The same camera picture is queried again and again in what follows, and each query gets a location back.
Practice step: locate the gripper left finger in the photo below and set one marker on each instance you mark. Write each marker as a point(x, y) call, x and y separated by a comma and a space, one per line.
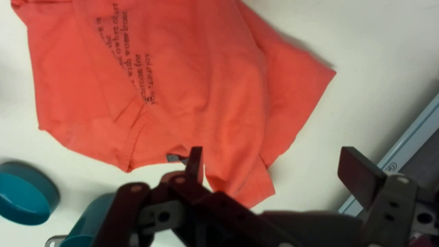
point(192, 199)

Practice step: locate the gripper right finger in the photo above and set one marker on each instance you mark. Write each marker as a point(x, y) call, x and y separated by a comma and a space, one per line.
point(380, 192)

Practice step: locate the orange printed t-shirt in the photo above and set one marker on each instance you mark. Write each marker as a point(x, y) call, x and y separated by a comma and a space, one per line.
point(178, 85)

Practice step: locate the teal cup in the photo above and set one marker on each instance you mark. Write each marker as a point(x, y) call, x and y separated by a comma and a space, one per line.
point(91, 223)

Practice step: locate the teal bowl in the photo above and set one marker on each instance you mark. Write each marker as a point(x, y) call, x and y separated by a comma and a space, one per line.
point(24, 195)

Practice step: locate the grey metal rail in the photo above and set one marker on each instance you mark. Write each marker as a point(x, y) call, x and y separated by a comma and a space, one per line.
point(404, 151)

